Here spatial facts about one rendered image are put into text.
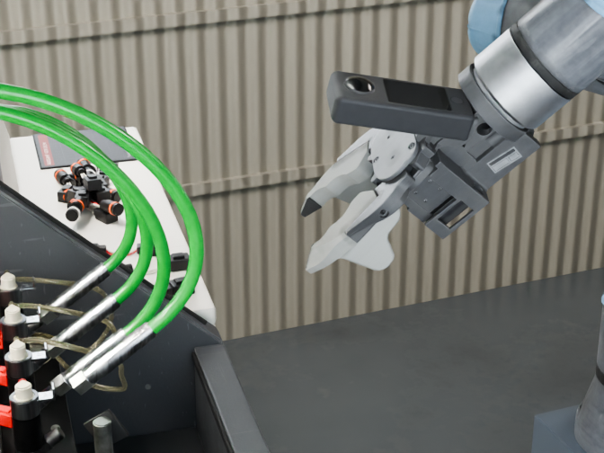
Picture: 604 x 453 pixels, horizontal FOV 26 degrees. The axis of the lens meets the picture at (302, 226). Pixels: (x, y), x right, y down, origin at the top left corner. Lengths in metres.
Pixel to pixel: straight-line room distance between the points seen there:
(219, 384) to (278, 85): 1.85
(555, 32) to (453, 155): 0.14
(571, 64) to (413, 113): 0.13
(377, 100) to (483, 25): 0.20
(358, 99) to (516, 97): 0.12
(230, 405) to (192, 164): 1.85
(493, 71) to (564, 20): 0.07
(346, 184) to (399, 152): 0.09
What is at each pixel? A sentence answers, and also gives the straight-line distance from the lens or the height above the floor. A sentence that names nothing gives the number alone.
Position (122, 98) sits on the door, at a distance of 3.24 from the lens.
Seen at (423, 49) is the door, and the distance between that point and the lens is 3.50.
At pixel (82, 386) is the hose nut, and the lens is 1.30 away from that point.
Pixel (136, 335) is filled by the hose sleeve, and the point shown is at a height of 1.15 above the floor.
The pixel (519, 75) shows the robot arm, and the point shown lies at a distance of 1.03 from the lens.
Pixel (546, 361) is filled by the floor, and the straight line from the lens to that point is 3.56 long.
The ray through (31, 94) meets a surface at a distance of 1.18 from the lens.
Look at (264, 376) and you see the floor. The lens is 3.44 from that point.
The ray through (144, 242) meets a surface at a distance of 1.42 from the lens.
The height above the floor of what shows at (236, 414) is 0.95.
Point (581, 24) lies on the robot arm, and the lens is 1.02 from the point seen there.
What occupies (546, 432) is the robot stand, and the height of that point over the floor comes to 0.89.
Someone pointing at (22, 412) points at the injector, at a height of 1.09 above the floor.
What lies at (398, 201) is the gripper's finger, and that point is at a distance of 1.05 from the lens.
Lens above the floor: 1.78
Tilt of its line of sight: 25 degrees down
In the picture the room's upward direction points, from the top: straight up
